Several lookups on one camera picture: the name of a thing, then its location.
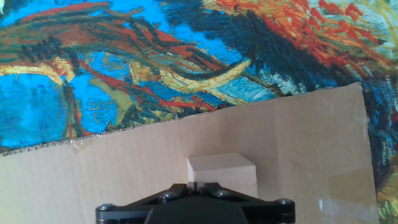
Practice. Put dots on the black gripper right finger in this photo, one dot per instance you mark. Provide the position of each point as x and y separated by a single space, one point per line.
267 211

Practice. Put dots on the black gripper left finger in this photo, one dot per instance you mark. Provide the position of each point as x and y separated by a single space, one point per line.
130 213

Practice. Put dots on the pale wooden block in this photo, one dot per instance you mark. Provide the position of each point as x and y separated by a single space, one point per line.
224 171

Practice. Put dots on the brown cardboard sheet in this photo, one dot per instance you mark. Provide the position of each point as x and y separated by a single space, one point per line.
93 186

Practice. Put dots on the sunflower painting print cloth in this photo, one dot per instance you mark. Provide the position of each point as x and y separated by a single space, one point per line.
186 37

